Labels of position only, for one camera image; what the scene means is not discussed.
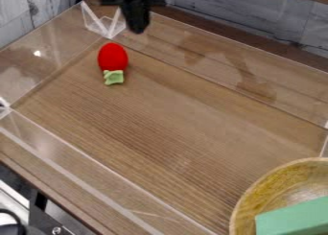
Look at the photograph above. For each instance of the wooden bowl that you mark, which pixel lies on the wooden bowl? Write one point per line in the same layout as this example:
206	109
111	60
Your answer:
295	182

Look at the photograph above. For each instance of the black table leg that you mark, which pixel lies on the black table leg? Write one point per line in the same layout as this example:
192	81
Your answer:
40	201

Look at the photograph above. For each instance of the red plush strawberry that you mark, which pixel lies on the red plush strawberry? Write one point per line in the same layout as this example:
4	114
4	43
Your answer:
112	60

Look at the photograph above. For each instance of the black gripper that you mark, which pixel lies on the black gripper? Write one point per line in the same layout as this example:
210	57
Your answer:
136	12

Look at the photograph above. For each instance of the green foam block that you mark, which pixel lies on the green foam block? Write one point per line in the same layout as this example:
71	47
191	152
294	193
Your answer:
304	218

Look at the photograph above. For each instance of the clear acrylic enclosure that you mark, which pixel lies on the clear acrylic enclosure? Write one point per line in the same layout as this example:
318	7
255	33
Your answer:
151	157

